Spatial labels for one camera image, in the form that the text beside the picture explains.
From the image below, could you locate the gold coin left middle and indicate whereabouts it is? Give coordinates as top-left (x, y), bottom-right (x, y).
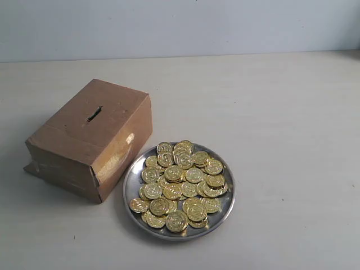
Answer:
top-left (143, 183), bottom-right (163, 200)

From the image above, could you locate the gold coin front left edge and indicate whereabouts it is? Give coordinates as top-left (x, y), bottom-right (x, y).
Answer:
top-left (129, 198), bottom-right (150, 213)

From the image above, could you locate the gold coin front centre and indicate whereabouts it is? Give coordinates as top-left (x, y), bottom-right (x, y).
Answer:
top-left (165, 210), bottom-right (188, 233)

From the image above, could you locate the brown cardboard slotted box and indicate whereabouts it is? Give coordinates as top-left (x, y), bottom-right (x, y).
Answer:
top-left (24, 79), bottom-right (152, 204)

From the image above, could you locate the round silver metal plate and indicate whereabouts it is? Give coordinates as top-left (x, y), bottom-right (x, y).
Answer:
top-left (123, 144), bottom-right (236, 241)

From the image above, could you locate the gold coin right upper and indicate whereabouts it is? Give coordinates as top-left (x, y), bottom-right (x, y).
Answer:
top-left (205, 158), bottom-right (223, 175)

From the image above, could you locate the gold coin left upper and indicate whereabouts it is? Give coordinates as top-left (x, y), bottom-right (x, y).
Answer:
top-left (141, 167), bottom-right (160, 183)

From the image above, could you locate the gold coin front right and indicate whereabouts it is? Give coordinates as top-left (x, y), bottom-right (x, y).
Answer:
top-left (187, 202), bottom-right (207, 222)

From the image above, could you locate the gold coin back top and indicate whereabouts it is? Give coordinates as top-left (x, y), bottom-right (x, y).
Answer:
top-left (156, 142), bottom-right (173, 154)

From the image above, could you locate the gold coin centre pale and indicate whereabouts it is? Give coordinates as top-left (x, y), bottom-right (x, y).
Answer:
top-left (185, 168), bottom-right (204, 183)

